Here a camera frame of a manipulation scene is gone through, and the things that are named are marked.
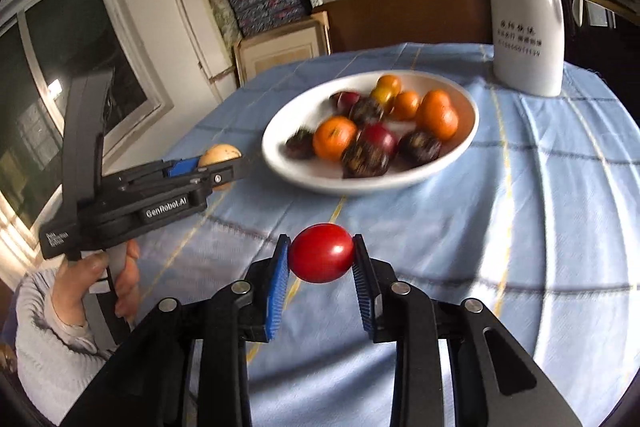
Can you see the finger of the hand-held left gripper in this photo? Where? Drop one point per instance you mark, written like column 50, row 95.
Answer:
column 220, row 178
column 182, row 167

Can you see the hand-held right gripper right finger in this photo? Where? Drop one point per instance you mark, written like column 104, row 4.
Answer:
column 361, row 292

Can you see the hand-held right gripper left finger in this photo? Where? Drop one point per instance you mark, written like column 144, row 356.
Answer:
column 277, row 292

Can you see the yellow round fruit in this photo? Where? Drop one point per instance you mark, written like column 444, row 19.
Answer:
column 220, row 153

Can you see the small red tomato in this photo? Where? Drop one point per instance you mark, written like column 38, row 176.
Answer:
column 321, row 253

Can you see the large orange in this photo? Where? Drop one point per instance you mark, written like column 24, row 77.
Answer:
column 336, row 138

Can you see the large water chestnut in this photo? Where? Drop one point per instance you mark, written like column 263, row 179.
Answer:
column 365, row 159

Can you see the dark red plum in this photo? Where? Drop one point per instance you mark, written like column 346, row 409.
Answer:
column 345, row 99

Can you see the white oval plate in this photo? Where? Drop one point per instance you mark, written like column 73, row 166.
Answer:
column 450, row 157

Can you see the small orange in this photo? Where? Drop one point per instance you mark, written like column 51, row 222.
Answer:
column 406, row 104
column 381, row 97

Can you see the mandarin orange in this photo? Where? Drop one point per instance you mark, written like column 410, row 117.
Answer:
column 390, row 83
column 437, row 114

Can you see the person's left forearm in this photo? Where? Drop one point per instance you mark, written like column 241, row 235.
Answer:
column 45, row 357

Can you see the person's left hand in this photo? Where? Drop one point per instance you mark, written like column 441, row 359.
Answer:
column 75, row 287

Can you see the white door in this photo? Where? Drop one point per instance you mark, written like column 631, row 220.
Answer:
column 200, row 37

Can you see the blue checked tablecloth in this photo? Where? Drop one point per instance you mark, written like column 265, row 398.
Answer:
column 500, row 232

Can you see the green patterned board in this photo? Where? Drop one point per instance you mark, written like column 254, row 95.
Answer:
column 217, row 7

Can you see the stack of blue patterned boxes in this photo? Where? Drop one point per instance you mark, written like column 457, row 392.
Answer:
column 270, row 2

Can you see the brown wooden chair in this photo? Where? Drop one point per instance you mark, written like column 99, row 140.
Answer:
column 400, row 17

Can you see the white thermos jug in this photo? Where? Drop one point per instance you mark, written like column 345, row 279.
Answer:
column 525, row 17

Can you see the white window frame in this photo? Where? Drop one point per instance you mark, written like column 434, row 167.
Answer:
column 100, row 72

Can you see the light wooden picture frame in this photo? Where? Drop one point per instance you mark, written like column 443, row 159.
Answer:
column 280, row 52

